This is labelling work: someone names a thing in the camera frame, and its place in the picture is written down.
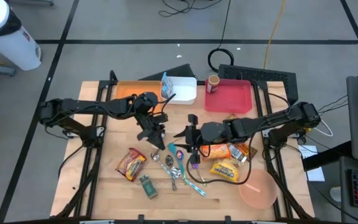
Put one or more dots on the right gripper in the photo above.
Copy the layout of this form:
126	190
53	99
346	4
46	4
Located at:
195	138

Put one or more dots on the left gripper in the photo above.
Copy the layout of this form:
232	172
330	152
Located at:
149	124

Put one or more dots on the red yellow ramen packet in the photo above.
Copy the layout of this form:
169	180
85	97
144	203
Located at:
131	164

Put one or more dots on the orange ramen packet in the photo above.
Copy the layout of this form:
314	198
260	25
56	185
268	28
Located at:
217	152

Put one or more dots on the green spice jar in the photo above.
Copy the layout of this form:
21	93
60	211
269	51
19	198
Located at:
148	186

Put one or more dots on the blue white ramen packet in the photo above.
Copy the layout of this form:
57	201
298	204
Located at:
167	88

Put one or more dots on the tall jar tan lid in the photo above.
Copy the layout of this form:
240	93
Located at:
213	82

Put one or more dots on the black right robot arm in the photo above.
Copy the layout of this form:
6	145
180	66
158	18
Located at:
275	119

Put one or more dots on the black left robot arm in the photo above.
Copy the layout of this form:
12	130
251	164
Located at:
89	105

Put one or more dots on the teal plastic spoon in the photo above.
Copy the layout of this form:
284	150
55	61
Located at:
172	147

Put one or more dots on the dark steel spoon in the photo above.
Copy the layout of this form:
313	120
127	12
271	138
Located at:
168	160

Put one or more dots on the white plastic bin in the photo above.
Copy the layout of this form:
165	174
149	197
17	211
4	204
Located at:
183	91

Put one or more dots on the orange plastic bin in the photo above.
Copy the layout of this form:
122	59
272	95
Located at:
132	88

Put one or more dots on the pink plastic bin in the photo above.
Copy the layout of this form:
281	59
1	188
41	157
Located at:
232	98

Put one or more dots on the brown snack packet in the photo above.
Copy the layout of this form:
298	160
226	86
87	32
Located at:
249	151

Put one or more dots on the black angled panel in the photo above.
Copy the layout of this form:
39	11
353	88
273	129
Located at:
176	73

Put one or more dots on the pink translucent bowl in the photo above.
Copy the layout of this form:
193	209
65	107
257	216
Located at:
259	196

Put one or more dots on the white paper sheet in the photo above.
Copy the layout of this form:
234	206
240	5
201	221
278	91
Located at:
317	175

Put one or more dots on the white computer mouse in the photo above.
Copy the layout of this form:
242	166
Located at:
335	194

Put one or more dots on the white trash can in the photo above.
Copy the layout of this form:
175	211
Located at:
14	46

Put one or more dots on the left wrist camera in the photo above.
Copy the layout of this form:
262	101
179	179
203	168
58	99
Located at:
162	118

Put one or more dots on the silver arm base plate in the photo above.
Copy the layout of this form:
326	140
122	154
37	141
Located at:
100	130
265	133

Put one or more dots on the black aluminium table frame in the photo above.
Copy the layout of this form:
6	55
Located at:
95	174

